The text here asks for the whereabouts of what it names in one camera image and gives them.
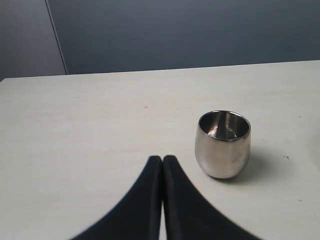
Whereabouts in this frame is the shiny steel cup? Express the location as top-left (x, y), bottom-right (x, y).
top-left (194, 110), bottom-right (251, 179)

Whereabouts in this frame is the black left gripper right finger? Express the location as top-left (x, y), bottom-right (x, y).
top-left (163, 155), bottom-right (253, 240)

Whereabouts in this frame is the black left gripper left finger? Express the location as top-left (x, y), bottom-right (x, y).
top-left (73, 155), bottom-right (162, 240)

